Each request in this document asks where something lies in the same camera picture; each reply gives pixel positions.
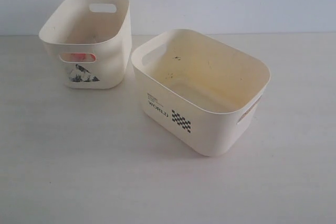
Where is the orange-capped tube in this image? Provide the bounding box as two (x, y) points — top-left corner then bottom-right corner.
(60, 53), (96, 62)

